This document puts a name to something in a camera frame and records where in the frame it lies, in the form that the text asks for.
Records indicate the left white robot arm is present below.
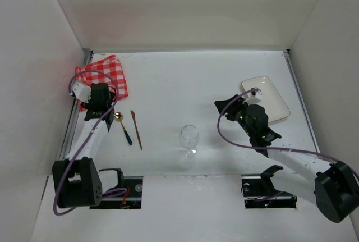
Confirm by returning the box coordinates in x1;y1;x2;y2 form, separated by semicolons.
52;81;127;214

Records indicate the gold spoon teal handle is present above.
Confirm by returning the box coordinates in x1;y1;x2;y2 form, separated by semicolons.
114;112;133;145

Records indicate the clear wine glass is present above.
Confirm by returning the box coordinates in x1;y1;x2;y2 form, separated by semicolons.
179;125;199;158

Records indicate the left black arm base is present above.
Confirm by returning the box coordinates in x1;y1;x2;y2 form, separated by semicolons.
90;168;143;210

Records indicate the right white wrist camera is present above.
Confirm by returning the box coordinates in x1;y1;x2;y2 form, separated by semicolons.
246;88;263;104

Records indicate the red white checkered cloth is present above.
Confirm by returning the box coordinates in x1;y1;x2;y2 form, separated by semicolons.
75;54;128;101

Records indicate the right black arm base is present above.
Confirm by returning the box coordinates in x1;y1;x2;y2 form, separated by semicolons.
241;165;297;209

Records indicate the brown wooden knife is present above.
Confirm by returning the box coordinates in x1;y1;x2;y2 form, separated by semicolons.
130;110;143;150

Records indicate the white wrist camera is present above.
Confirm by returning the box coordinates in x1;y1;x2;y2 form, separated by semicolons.
246;88;263;104
70;81;91;103

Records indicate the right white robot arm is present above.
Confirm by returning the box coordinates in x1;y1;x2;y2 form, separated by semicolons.
214;95;358;223

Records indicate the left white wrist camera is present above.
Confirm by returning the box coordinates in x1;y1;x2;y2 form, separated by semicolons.
70;81;91;103

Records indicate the white rectangular plate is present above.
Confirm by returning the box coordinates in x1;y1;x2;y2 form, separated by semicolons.
241;76;291;123

